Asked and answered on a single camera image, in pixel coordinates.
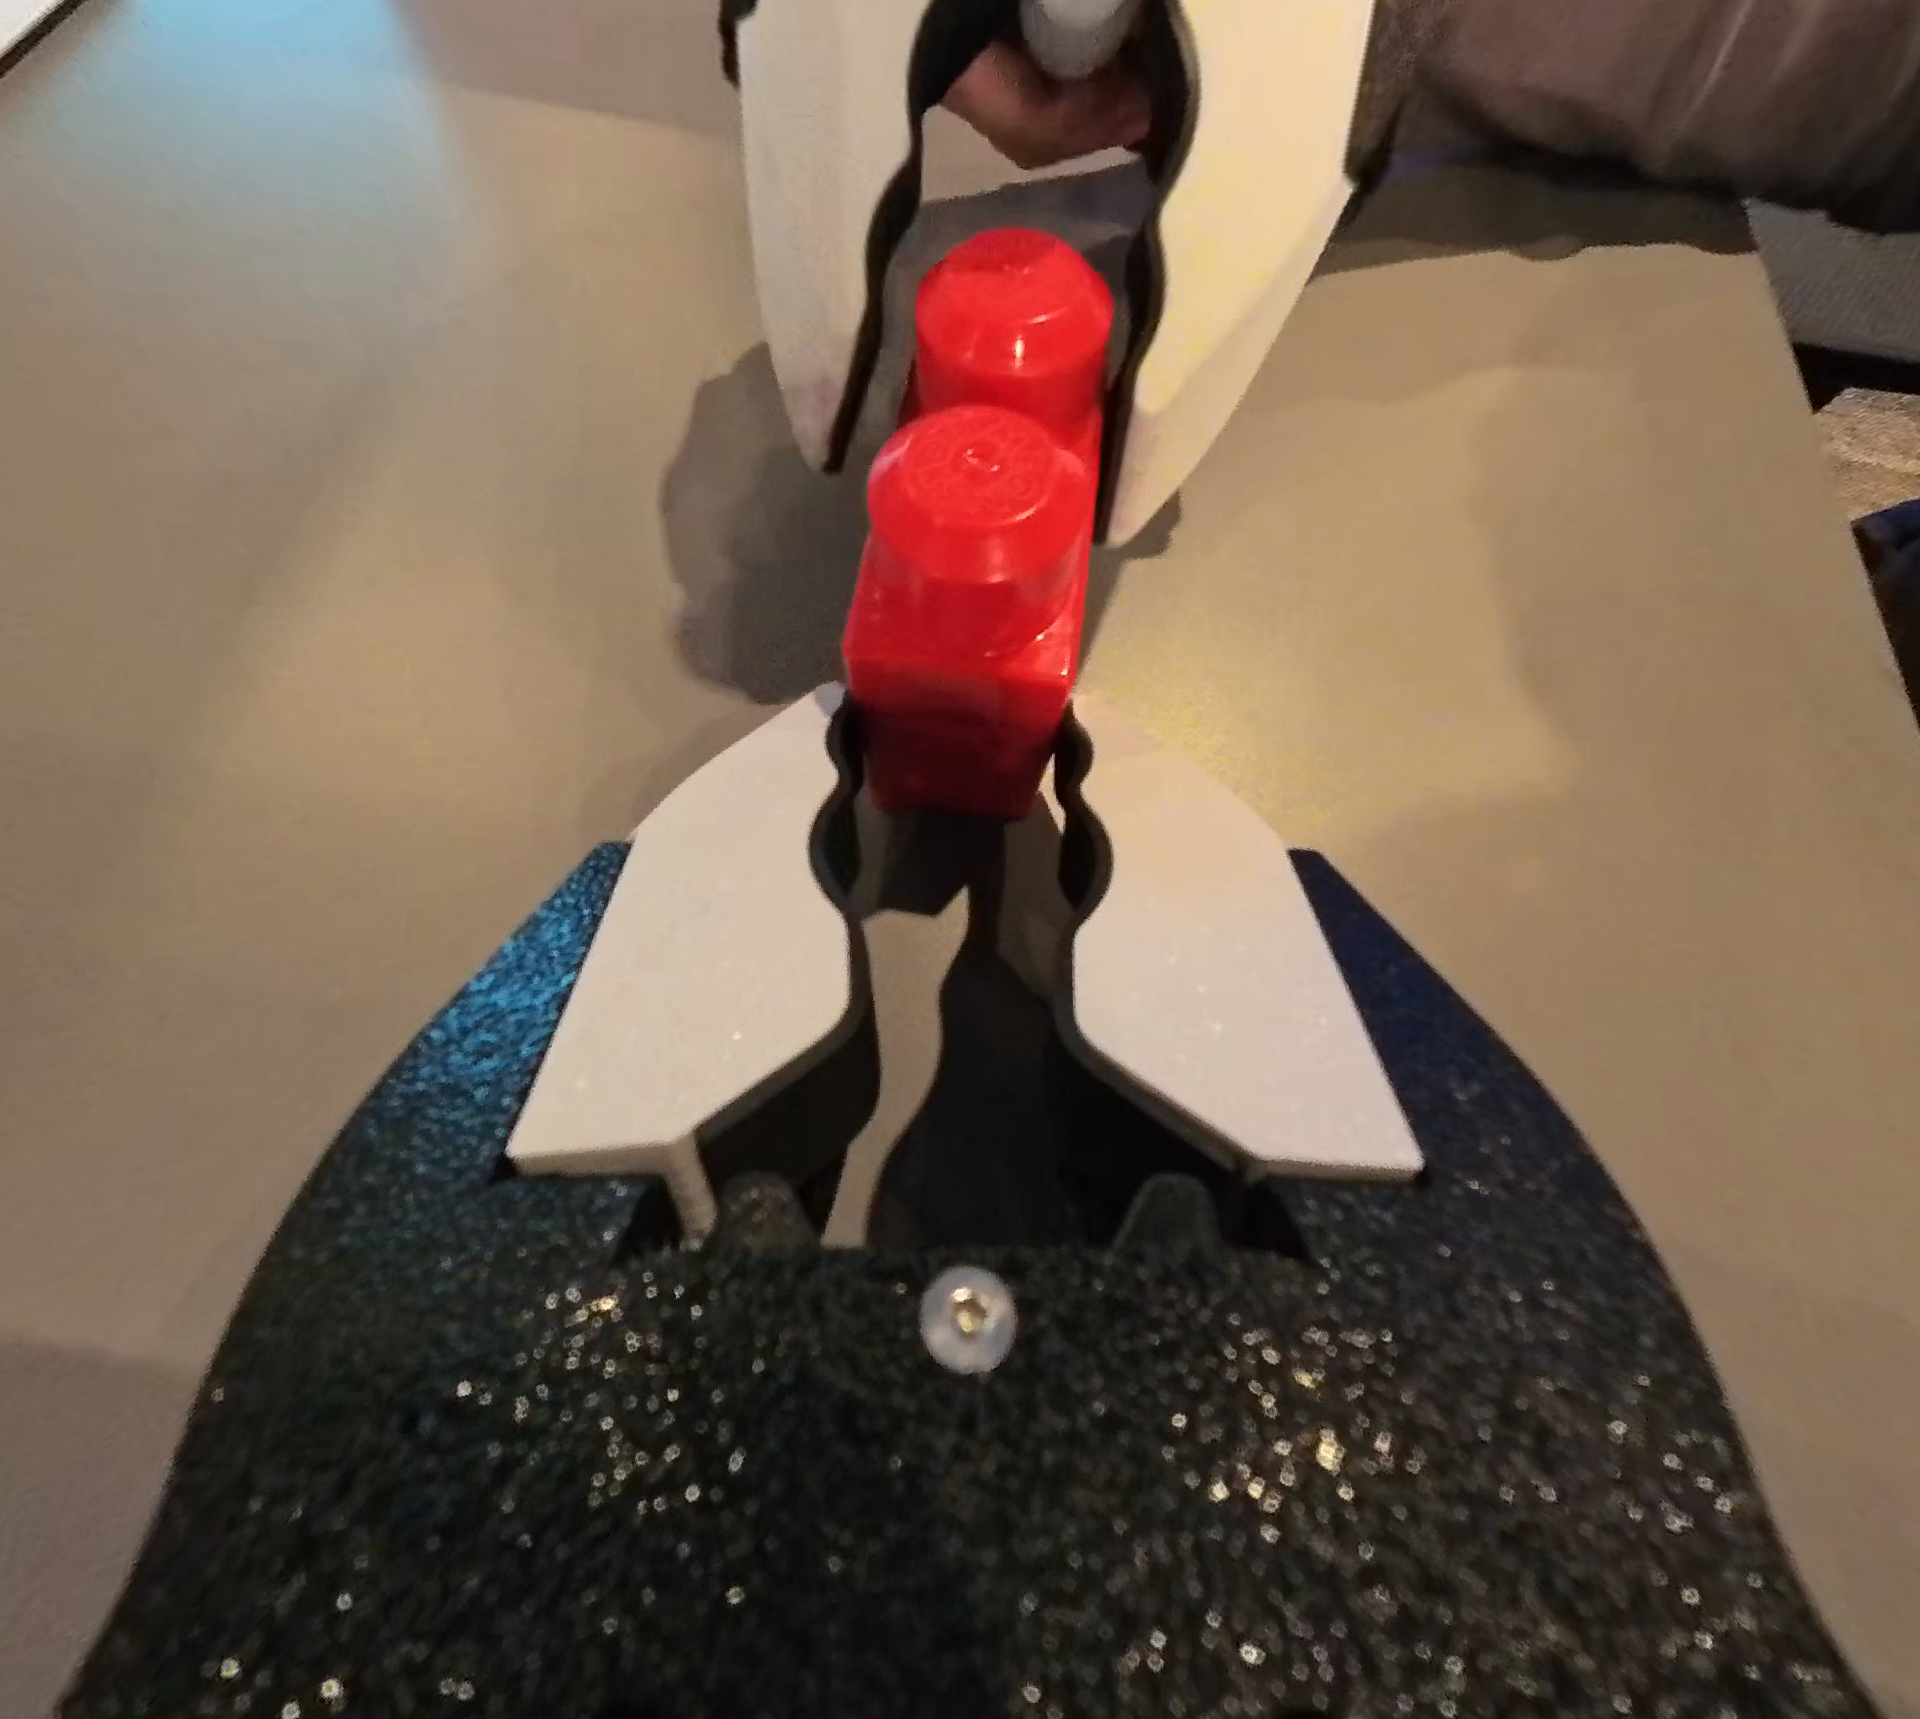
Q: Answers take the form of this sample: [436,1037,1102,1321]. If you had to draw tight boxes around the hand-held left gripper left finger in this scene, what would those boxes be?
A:
[505,682,882,1229]

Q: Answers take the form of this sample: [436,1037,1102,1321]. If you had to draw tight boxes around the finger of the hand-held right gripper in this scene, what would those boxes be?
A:
[738,0,1031,476]
[1097,0,1413,548]

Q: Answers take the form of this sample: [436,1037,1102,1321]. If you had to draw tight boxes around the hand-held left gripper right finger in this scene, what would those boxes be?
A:
[1050,704,1428,1181]

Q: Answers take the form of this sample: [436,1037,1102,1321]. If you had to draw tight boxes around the red two-stud block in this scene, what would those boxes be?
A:
[837,226,1124,726]

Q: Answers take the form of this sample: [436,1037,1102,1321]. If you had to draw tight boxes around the person's right hand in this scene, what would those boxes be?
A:
[940,40,1158,174]

